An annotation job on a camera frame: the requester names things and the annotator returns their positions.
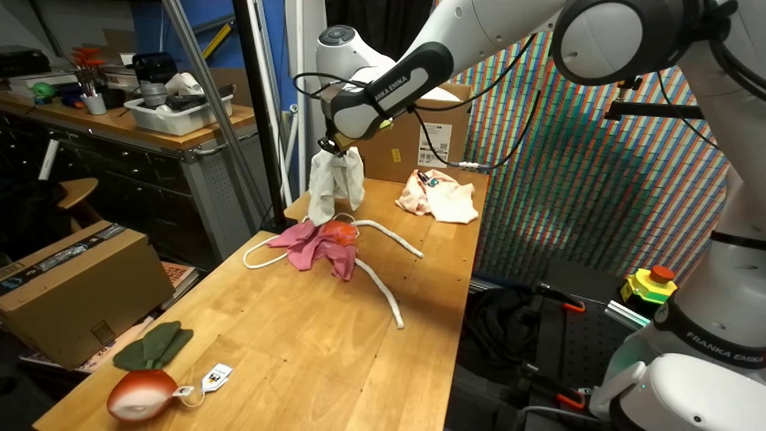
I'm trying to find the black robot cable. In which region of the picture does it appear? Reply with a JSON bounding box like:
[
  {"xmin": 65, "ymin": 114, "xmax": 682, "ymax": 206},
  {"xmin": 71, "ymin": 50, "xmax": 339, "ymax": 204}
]
[{"xmin": 289, "ymin": 30, "xmax": 546, "ymax": 173}]

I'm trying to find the patterned cloth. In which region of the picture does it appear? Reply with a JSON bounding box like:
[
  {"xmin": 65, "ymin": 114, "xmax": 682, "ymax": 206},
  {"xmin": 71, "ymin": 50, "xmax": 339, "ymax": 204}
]
[{"xmin": 394, "ymin": 169, "xmax": 479, "ymax": 224}]

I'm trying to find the red radish toy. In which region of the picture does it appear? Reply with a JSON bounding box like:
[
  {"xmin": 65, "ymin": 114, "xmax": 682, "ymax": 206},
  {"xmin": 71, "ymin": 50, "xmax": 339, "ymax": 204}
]
[{"xmin": 107, "ymin": 321, "xmax": 194, "ymax": 422}]

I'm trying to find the white cloth towel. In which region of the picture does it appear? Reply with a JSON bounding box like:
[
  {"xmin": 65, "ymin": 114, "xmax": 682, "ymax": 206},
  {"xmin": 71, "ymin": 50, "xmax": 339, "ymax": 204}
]
[{"xmin": 305, "ymin": 146, "xmax": 364, "ymax": 224}]

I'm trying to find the pink cloth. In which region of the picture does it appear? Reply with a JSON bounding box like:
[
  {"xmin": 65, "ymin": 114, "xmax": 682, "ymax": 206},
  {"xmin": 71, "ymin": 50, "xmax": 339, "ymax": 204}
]
[{"xmin": 268, "ymin": 219, "xmax": 359, "ymax": 282}]

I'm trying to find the yellow emergency stop button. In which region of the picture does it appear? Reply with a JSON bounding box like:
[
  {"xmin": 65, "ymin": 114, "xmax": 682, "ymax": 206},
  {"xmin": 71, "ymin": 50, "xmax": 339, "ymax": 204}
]
[{"xmin": 619, "ymin": 266, "xmax": 678, "ymax": 303}]

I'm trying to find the thin white cord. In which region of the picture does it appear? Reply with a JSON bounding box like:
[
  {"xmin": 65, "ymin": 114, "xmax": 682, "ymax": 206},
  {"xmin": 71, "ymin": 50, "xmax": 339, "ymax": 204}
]
[{"xmin": 239, "ymin": 231, "xmax": 292, "ymax": 272}]

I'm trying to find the wooden stool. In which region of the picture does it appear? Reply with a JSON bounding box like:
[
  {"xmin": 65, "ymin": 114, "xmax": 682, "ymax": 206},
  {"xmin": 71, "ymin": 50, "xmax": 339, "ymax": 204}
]
[{"xmin": 56, "ymin": 176, "xmax": 98, "ymax": 210}]

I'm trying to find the cardboard box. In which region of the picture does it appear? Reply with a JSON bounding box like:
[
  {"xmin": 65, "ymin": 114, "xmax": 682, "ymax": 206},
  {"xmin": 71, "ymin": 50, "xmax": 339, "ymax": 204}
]
[{"xmin": 0, "ymin": 219, "xmax": 171, "ymax": 369}]

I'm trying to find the thick white rope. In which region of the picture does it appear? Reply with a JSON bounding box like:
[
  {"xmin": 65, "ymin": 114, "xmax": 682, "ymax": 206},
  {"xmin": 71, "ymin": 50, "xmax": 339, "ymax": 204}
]
[{"xmin": 348, "ymin": 217, "xmax": 425, "ymax": 329}]

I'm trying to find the white plastic bin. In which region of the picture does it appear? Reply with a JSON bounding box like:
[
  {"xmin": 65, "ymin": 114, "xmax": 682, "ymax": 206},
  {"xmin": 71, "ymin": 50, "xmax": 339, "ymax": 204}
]
[{"xmin": 125, "ymin": 95, "xmax": 216, "ymax": 135}]

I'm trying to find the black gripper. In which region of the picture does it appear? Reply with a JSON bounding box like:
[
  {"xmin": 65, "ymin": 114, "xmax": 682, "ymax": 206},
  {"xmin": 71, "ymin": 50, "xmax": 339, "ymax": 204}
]
[{"xmin": 318, "ymin": 134, "xmax": 354, "ymax": 156}]

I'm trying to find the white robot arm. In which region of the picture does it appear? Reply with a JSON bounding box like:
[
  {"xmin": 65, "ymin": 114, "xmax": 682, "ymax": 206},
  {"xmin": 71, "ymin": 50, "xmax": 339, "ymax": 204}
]
[{"xmin": 316, "ymin": 0, "xmax": 766, "ymax": 431}]

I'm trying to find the black camera stand pole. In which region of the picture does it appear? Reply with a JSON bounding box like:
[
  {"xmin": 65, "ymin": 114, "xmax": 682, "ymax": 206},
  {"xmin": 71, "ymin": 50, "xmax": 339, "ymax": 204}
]
[{"xmin": 231, "ymin": 0, "xmax": 287, "ymax": 231}]

